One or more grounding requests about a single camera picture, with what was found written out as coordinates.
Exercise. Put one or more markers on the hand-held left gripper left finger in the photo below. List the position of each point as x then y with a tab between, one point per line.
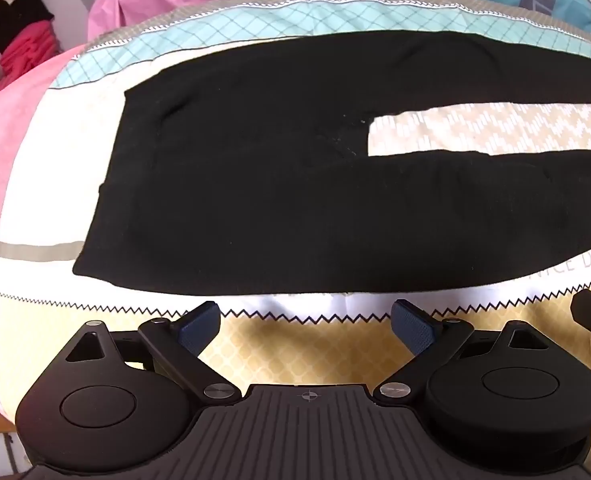
196	332

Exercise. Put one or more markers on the red clothes pile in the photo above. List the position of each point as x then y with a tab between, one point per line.
30	52

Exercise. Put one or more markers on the pink bed sheet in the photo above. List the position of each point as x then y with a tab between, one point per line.
10	160

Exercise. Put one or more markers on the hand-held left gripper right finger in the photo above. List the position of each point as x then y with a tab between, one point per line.
415	330

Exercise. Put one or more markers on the patterned patchwork quilt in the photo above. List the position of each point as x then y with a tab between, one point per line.
40	200

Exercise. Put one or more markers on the black pants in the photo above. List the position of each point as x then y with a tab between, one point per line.
250	185

